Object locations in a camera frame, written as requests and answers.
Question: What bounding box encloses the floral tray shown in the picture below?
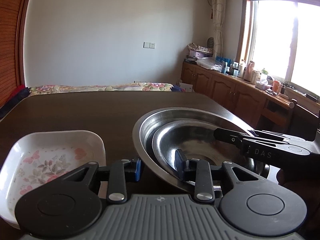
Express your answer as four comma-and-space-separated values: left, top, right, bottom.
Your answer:
1, 130, 106, 229

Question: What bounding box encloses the large steel bowl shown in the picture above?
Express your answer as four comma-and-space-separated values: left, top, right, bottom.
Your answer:
132, 107, 250, 191

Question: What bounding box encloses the wooden side cabinet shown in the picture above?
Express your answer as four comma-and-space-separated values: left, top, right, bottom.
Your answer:
181, 62, 289, 132

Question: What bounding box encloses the pink bottle on counter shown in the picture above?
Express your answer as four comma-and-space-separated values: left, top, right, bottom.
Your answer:
244, 61, 255, 82

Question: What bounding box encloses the stack of books and boxes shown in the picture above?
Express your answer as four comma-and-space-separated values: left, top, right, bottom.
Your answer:
184, 42, 213, 64

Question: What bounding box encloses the floral bed quilt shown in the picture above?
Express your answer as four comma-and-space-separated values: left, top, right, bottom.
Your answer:
29, 82, 175, 96

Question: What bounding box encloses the dark blue blanket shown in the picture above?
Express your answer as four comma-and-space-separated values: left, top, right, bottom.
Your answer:
0, 87, 30, 119

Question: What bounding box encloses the red folded cloth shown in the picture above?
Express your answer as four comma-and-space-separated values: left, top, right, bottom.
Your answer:
1, 85, 26, 106

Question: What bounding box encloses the patterned beige curtain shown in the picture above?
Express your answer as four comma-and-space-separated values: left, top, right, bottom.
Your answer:
212, 0, 226, 57

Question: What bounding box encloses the white wall switch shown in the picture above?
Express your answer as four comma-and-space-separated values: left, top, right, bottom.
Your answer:
143, 42, 156, 49

